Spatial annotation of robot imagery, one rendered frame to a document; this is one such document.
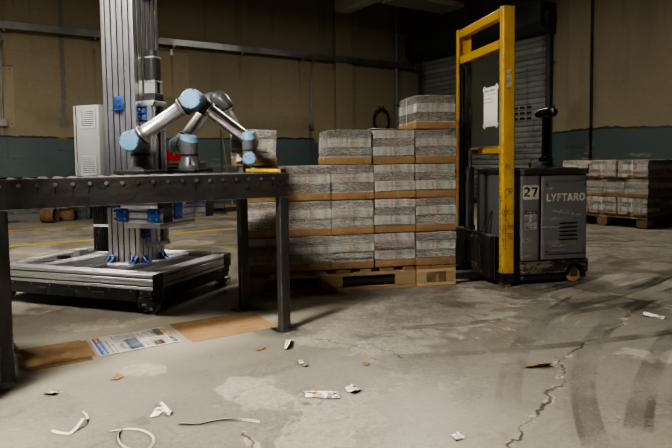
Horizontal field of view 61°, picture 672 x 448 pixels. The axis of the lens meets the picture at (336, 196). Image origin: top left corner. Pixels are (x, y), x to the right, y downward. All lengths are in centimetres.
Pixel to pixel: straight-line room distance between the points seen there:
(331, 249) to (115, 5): 206
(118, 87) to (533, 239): 289
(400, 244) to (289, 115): 763
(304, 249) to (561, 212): 177
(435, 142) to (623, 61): 643
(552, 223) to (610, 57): 626
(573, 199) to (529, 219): 35
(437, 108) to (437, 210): 69
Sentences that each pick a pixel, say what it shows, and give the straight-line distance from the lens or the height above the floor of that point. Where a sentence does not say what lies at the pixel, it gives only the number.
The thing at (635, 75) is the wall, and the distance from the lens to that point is 994.
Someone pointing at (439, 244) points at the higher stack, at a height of 28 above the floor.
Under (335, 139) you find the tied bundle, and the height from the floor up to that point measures 100.
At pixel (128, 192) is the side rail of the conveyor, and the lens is 262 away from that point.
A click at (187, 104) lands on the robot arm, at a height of 118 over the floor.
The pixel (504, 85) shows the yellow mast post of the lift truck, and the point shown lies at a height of 133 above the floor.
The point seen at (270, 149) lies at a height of 94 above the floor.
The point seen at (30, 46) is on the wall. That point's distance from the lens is 1011.
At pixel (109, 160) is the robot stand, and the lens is 395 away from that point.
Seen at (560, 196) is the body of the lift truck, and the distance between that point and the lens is 421.
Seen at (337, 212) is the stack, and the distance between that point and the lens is 376.
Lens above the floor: 85
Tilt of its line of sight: 3 degrees down
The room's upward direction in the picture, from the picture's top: 1 degrees counter-clockwise
